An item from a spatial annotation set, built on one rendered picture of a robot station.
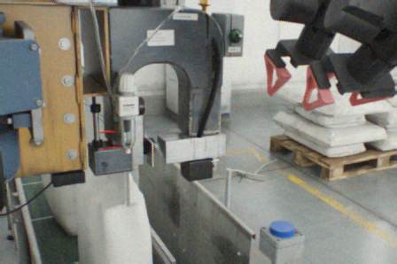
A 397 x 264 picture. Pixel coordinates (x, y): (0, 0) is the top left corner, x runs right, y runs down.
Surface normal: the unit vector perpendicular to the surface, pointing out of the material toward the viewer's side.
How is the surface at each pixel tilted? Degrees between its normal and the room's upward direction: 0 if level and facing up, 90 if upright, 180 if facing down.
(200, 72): 90
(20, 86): 90
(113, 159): 90
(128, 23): 90
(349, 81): 46
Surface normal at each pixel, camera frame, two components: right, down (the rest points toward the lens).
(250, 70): 0.50, 0.29
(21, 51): 0.81, 0.22
